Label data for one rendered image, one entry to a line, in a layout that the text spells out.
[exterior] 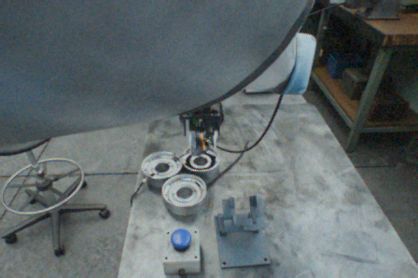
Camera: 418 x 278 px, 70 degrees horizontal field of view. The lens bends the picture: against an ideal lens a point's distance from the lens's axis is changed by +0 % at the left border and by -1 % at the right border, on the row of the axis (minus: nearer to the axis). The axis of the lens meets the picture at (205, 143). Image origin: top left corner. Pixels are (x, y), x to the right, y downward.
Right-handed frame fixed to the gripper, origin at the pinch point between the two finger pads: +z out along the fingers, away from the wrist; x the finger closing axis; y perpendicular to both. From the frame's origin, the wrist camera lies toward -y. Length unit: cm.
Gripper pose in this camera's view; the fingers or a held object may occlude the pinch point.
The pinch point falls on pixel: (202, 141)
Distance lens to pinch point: 70.6
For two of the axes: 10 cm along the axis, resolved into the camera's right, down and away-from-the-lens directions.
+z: 0.1, 7.0, 7.1
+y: 0.2, 7.1, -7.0
